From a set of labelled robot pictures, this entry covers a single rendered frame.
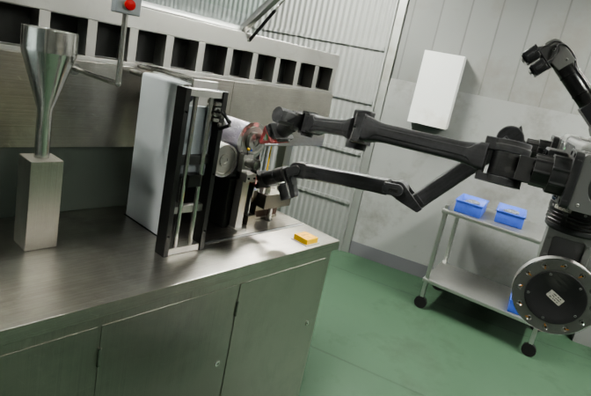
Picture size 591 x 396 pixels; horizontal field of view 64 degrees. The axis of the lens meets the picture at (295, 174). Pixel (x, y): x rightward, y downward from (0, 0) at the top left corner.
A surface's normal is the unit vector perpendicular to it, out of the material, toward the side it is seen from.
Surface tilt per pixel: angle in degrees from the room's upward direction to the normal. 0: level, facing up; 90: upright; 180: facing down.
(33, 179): 90
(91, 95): 90
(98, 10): 90
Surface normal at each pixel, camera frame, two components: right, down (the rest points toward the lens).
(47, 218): 0.73, 0.29
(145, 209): -0.65, 0.05
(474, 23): -0.40, 0.14
